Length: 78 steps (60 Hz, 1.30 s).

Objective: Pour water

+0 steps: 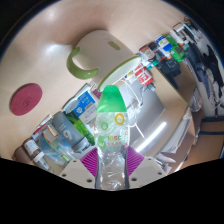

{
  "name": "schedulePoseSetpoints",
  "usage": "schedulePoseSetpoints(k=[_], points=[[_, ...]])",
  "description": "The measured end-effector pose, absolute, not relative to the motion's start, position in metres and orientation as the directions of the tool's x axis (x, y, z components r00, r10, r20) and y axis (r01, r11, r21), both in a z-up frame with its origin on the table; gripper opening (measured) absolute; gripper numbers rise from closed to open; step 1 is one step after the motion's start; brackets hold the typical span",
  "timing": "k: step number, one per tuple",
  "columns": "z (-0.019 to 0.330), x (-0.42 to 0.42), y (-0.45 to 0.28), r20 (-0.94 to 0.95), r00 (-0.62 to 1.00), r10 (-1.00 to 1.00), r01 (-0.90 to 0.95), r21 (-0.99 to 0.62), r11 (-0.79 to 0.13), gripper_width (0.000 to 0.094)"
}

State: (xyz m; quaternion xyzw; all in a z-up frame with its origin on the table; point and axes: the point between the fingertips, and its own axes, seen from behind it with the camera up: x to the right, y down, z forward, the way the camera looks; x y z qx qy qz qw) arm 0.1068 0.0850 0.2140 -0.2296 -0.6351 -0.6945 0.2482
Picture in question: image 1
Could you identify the white light bar under shelf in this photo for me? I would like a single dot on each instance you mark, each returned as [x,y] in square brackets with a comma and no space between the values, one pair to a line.
[151,136]

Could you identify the clear blue plastic bag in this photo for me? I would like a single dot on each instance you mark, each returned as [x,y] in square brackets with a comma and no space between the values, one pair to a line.
[55,150]

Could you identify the small white bottle blue cap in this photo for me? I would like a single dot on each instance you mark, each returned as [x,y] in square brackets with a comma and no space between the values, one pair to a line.
[163,45]

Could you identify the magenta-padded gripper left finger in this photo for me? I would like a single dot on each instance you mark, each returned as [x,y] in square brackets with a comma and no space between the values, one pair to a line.
[75,171]

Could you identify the green plastic container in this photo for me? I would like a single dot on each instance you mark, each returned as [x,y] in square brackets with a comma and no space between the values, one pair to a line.
[176,48]

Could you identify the dark green bottle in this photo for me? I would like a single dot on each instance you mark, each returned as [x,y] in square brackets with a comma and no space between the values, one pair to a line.
[81,126]

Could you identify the brown jar with white lid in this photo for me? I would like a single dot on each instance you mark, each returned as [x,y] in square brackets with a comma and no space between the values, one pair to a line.
[31,148]

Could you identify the grey shaker bottle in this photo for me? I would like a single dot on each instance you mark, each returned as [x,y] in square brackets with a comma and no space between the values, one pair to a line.
[68,130]

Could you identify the clear bottle with green cap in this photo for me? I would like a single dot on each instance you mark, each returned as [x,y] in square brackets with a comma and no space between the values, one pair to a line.
[111,126]

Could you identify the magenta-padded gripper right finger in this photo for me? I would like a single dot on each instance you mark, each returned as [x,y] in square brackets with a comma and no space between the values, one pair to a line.
[148,170]

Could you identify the dark hanging clothes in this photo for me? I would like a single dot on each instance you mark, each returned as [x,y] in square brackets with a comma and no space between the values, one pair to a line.
[211,73]

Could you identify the red pen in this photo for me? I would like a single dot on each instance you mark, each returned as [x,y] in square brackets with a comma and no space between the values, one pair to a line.
[43,124]

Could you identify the red and white can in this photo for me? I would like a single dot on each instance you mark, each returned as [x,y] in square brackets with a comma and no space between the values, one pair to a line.
[144,74]

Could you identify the blue and white box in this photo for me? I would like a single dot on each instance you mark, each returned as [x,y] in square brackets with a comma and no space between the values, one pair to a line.
[83,106]

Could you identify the flat round red coaster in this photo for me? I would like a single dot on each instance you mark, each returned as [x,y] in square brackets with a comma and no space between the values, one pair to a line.
[26,99]

